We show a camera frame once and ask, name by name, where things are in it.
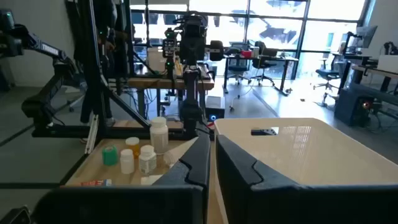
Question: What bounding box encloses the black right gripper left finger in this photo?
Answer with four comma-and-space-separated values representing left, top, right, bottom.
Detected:
30, 133, 211, 224

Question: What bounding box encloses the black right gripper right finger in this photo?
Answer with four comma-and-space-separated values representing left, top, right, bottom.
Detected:
215, 134, 398, 224

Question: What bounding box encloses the small white pill bottle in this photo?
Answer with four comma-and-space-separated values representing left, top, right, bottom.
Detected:
119, 149, 135, 175
140, 174, 163, 187

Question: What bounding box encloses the small white labelled bottle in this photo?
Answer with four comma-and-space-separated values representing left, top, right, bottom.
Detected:
139, 144, 157, 175

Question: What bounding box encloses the large white pill bottle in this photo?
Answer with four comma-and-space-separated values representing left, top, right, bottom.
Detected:
149, 116, 169, 155

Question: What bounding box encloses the orange pill bottle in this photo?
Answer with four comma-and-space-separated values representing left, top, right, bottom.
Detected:
125, 136, 141, 158

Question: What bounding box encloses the green tape roll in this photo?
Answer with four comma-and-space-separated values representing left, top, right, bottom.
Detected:
101, 145, 119, 167

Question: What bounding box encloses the red medicine box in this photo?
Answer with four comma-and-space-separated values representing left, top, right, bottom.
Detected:
80, 179, 113, 187

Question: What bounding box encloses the black device on stand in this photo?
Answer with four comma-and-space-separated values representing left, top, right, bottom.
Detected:
162, 27, 178, 96

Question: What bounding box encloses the black office chair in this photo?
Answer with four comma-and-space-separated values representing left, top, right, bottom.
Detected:
251, 40, 279, 87
228, 42, 250, 86

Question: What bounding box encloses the wooden work table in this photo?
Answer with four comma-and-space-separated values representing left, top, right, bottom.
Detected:
127, 76, 215, 118

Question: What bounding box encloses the black computer box blue light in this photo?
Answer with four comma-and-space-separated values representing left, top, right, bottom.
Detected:
205, 95, 226, 123

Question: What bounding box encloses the black office desk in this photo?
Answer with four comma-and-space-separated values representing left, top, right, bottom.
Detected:
222, 53, 299, 96

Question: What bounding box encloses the person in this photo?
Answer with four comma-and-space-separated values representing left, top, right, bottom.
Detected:
67, 0, 130, 127

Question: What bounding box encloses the blue office chair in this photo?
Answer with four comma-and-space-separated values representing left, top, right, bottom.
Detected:
312, 57, 342, 107

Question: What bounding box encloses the dark blue cabinet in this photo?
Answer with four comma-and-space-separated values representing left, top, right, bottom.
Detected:
334, 88, 374, 128

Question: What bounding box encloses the computer monitor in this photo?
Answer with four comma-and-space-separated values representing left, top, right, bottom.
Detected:
356, 24, 379, 50

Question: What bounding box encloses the wooden top desk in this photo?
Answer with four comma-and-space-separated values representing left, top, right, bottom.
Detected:
350, 63, 398, 96

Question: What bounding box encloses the black aluminium frame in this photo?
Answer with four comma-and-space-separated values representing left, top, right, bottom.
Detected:
30, 0, 215, 187

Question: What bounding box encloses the black window frame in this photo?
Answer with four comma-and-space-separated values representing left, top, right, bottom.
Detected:
129, 0, 371, 80

